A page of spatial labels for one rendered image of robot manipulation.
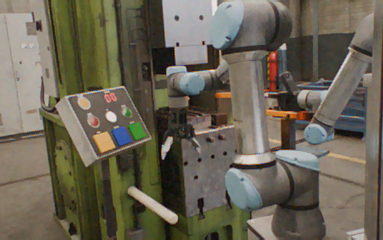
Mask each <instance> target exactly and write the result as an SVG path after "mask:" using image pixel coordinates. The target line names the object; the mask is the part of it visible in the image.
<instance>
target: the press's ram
mask: <svg viewBox="0 0 383 240"><path fill-rule="evenodd" d="M147 7H148V15H149V23H150V39H151V48H176V47H187V46H198V45H210V44H213V43H211V35H210V27H211V19H212V5H211V0H147Z"/></svg>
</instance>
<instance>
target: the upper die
mask: <svg viewBox="0 0 383 240"><path fill-rule="evenodd" d="M152 63H153V66H182V65H189V64H197V63H207V46H206V45H198V46H187V47H160V48H152Z"/></svg>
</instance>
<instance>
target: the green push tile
mask: <svg viewBox="0 0 383 240"><path fill-rule="evenodd" d="M128 129H129V130H130V132H131V134H132V136H133V138H134V140H135V141H136V140H140V139H142V138H144V137H146V136H147V135H146V134H145V133H144V130H143V128H142V127H141V124H140V123H139V122H137V123H134V124H130V125H128Z"/></svg>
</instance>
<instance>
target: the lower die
mask: <svg viewBox="0 0 383 240"><path fill-rule="evenodd" d="M159 109H160V110H161V111H164V112H166V114H164V117H165V124H166V125H167V114H168V112H170V110H169V109H167V108H161V107H159ZM164 112H162V114H161V122H162V124H163V123H164V122H163V113H164ZM188 112H194V113H200V114H201V117H197V116H196V114H190V113H187V121H188V122H189V123H190V124H193V128H195V130H201V129H204V128H208V127H210V126H211V114H209V113H205V112H195V111H192V110H188ZM157 121H158V123H160V111H158V113H157ZM195 130H194V131H195Z"/></svg>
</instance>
